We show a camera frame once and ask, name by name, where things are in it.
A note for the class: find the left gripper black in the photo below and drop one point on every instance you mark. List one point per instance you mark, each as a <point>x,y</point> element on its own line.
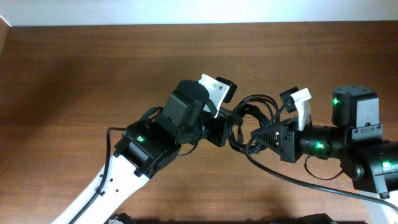
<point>222,124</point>

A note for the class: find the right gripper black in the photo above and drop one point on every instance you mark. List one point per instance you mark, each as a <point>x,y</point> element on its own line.
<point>288,142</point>

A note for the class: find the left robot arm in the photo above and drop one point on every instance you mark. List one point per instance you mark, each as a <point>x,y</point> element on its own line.
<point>193,112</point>

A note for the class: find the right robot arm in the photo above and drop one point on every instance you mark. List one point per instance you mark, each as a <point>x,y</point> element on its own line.
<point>355,139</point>

